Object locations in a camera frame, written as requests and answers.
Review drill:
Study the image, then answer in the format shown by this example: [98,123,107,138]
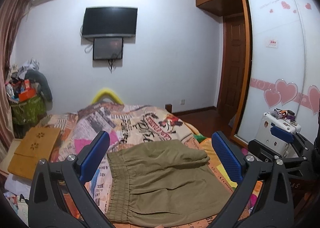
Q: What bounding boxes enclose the olive green pants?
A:
[106,140,231,227]

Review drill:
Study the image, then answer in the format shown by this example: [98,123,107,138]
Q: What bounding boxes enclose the yellow orange plush blanket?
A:
[192,132,241,189]

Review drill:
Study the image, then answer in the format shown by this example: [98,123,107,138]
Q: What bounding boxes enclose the orange box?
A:
[18,88,36,102]

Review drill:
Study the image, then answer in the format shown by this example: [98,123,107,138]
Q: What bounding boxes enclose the items on suitcase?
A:
[271,108,296,121]

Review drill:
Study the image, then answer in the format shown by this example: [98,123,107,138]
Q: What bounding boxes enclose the striped pink curtain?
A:
[1,0,30,151]

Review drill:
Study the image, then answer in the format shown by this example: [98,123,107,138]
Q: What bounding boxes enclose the grey plush toy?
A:
[25,69,53,102]

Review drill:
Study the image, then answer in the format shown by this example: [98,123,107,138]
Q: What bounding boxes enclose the black wall television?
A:
[82,7,138,38]

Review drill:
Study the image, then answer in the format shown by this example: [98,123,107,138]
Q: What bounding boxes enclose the green storage basket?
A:
[10,95,47,125]

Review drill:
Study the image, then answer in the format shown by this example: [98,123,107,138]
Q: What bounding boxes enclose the small black wall monitor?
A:
[93,38,124,60]

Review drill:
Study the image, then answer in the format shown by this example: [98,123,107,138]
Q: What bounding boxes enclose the newspaper print quilt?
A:
[37,101,263,228]

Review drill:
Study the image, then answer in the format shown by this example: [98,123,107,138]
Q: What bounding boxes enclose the brown wooden door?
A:
[217,14,246,121]

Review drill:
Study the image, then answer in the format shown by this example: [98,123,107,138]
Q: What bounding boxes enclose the yellow bed headboard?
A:
[91,88,124,105]

